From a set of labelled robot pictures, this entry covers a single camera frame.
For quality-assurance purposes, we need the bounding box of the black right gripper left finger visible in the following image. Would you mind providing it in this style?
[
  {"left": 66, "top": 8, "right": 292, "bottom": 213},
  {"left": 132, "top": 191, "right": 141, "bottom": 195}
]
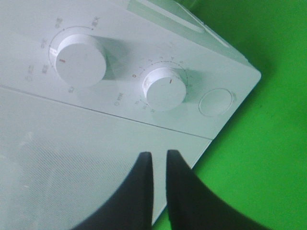
[{"left": 74, "top": 152, "right": 154, "bottom": 230}]

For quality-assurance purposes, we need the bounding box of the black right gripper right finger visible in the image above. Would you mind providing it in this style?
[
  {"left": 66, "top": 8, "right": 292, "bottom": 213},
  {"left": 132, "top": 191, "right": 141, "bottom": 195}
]
[{"left": 166, "top": 150, "right": 265, "bottom": 230}]

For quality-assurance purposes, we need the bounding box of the white microwave door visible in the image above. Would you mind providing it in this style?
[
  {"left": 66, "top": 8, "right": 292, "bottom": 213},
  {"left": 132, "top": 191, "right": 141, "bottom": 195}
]
[{"left": 0, "top": 88, "right": 211, "bottom": 230}]

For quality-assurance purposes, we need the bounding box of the round microwave door button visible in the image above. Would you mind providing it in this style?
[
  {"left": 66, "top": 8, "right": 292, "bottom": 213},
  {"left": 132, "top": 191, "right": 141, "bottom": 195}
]
[{"left": 199, "top": 88, "right": 233, "bottom": 117}]

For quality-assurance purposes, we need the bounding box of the white microwave knob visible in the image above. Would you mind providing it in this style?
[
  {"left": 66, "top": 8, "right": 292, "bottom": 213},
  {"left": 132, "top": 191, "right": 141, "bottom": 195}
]
[
  {"left": 142, "top": 67, "right": 187, "bottom": 111},
  {"left": 55, "top": 34, "right": 107, "bottom": 88}
]

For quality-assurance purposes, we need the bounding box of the green table cloth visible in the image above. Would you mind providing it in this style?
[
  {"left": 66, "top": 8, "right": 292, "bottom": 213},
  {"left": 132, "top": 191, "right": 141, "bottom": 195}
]
[{"left": 151, "top": 0, "right": 307, "bottom": 230}]

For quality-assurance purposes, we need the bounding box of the white microwave oven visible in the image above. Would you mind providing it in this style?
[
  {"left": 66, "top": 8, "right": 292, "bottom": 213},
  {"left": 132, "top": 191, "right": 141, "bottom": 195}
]
[{"left": 0, "top": 0, "right": 262, "bottom": 225}]

